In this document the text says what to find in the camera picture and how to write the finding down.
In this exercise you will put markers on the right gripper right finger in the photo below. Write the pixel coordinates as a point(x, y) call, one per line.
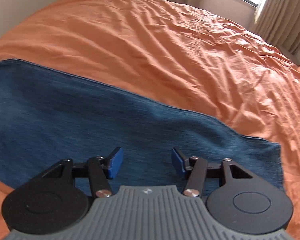
point(233, 195)

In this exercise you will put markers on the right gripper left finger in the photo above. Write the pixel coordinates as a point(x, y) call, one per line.
point(61, 195)

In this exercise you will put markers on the blue denim jeans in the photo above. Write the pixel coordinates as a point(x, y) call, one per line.
point(47, 115)

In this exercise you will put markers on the orange bed cover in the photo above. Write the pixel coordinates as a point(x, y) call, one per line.
point(176, 54)

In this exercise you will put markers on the beige curtain right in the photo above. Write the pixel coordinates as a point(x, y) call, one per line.
point(278, 23)

